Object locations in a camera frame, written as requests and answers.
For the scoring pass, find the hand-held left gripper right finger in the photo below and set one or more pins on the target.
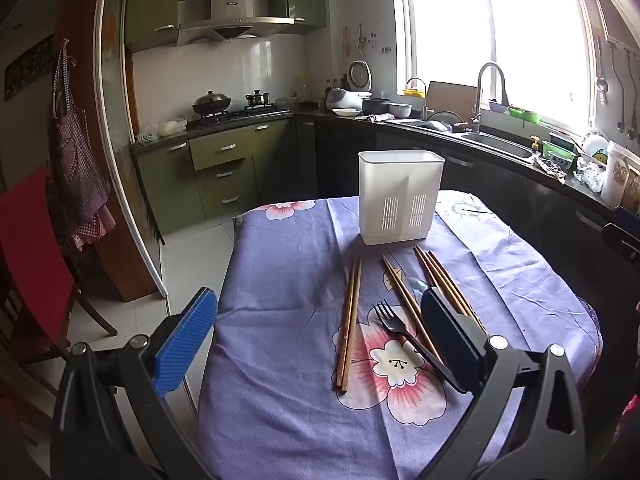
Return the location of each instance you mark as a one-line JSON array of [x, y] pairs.
[[450, 340]]

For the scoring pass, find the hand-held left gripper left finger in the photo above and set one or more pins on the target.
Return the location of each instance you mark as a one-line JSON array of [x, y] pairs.
[[185, 345]]

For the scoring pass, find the black plastic fork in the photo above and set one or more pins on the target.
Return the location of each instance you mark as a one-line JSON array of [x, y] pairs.
[[395, 327]]

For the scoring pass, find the white plastic utensil holder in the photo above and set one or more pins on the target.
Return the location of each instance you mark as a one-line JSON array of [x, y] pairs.
[[395, 190]]

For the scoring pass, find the white lidded jar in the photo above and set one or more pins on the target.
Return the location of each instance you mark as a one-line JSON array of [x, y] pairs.
[[615, 175]]

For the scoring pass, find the purple floral tablecloth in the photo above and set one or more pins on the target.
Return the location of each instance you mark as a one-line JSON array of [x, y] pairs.
[[280, 310]]

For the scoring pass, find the green bowl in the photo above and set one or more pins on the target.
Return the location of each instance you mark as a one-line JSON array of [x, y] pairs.
[[559, 150]]

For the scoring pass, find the yellow pump bottle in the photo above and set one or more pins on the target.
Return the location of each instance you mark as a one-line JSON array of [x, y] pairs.
[[535, 146]]

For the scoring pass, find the dark base cabinets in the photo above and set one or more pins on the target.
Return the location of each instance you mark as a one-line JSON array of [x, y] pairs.
[[500, 185]]

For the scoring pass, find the steel sink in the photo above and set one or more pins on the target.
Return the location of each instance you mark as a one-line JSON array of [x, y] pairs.
[[500, 144]]

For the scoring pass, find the hanging steel ladle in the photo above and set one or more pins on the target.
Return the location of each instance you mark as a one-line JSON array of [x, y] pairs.
[[601, 82]]

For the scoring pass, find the green plastic baskets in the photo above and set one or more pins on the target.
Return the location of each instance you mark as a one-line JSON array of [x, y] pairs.
[[525, 114]]

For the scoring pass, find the red chair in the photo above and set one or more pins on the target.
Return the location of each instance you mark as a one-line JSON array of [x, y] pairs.
[[35, 250]]

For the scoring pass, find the green base cabinets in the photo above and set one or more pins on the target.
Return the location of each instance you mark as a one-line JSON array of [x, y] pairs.
[[220, 170]]

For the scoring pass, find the blue bowl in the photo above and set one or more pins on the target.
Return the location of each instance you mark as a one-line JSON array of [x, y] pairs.
[[497, 106]]

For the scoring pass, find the tall steel faucet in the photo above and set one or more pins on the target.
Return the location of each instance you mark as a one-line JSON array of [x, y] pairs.
[[481, 85]]

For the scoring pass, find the checked apron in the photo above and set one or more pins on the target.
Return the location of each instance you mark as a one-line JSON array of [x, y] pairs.
[[75, 160]]

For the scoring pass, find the white plastic bag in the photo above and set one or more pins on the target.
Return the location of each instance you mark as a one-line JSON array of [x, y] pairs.
[[172, 126]]

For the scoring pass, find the wooden cutting board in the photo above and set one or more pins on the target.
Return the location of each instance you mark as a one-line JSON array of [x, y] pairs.
[[450, 100]]

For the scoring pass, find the white bowl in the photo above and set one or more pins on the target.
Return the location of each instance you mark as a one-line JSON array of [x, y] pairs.
[[400, 109]]

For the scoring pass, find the gas stove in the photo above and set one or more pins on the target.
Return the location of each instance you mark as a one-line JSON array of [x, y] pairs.
[[240, 115]]

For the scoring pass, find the window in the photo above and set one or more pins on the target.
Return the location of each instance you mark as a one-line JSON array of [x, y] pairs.
[[500, 35]]

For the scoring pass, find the black wok with lid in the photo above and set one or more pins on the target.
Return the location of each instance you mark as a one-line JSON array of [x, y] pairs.
[[212, 102]]

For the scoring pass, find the black cooking pot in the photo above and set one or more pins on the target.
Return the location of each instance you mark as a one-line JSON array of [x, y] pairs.
[[376, 106]]

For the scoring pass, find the small steel faucet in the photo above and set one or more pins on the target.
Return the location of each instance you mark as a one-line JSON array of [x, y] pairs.
[[424, 95]]

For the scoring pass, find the white plate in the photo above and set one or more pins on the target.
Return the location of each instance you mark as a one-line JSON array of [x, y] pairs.
[[347, 111]]

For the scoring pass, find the small black pot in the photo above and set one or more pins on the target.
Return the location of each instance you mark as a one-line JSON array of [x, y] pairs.
[[257, 99]]

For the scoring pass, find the white rice cooker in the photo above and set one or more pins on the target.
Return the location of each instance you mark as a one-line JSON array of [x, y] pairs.
[[345, 99]]

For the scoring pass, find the steel range hood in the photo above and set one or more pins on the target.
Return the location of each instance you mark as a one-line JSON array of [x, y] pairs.
[[232, 20]]

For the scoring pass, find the sliding door frame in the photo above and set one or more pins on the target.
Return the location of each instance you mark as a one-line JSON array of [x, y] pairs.
[[107, 110]]

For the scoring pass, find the wall picture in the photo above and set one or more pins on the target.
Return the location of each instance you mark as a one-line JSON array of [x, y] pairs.
[[27, 67]]

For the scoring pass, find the green wall cabinets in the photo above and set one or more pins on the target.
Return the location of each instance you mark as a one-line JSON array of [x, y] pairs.
[[150, 5]]

